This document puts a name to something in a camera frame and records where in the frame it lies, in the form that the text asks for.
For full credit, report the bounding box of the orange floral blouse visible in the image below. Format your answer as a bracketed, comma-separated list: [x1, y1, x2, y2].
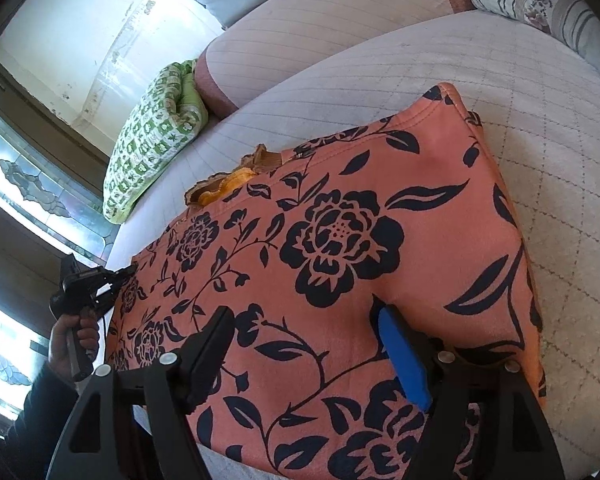
[106, 84, 546, 479]

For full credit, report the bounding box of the person's left forearm dark sleeve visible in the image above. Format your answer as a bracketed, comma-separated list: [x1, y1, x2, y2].
[0, 364, 78, 479]

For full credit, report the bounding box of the person's left hand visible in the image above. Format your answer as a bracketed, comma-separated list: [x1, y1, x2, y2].
[47, 309, 99, 385]

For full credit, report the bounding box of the stained glass door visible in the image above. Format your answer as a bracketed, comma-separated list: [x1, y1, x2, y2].
[0, 65, 118, 426]

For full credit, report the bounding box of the green patterned pillow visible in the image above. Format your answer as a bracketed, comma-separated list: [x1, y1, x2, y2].
[102, 60, 209, 224]

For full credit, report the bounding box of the quilted pink bedspread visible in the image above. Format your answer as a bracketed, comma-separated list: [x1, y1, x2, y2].
[108, 11, 600, 479]

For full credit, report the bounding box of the pink quilted bolster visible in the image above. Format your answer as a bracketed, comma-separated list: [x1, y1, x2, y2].
[194, 0, 472, 119]

